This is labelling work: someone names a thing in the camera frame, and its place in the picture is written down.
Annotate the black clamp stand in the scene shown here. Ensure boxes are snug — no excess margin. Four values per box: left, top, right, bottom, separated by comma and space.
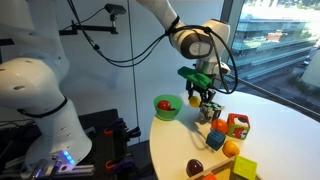
95, 118, 141, 180

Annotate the yellow orange toy fruit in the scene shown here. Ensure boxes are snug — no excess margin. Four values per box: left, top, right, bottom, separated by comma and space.
222, 140, 240, 157

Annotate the red green picture cube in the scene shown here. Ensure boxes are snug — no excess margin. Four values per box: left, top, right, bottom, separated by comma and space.
227, 113, 250, 140

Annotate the green plastic bowl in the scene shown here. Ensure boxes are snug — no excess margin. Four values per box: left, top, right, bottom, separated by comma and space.
154, 94, 182, 121

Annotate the dark purple toy plum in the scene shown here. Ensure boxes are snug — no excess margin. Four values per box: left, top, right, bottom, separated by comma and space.
186, 159, 203, 177

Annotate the blue toy cube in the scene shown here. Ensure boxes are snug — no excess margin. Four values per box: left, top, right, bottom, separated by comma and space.
206, 130, 226, 151

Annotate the lime green cube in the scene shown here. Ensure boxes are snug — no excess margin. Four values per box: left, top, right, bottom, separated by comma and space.
233, 156, 257, 180

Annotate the red toy fruit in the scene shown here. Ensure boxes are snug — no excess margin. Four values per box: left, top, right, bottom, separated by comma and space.
157, 100, 174, 111

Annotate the yellow toy lemon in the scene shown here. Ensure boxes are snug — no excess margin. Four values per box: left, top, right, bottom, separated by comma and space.
189, 96, 201, 108

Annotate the black camera on boom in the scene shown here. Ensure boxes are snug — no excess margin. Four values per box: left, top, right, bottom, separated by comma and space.
59, 3, 127, 35

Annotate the black white patterned cube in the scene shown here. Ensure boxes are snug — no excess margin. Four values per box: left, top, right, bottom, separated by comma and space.
200, 102, 224, 121

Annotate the orange toy block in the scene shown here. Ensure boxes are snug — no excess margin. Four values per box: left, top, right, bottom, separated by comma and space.
202, 173, 217, 180

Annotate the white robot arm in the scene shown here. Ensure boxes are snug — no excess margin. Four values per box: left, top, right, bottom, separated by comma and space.
0, 0, 229, 179

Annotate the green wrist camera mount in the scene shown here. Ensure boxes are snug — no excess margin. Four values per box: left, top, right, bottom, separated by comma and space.
178, 67, 212, 89

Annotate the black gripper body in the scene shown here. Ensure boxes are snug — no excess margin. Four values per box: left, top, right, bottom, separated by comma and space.
186, 81, 215, 101

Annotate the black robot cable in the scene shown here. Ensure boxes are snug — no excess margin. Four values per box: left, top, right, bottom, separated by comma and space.
66, 0, 239, 95

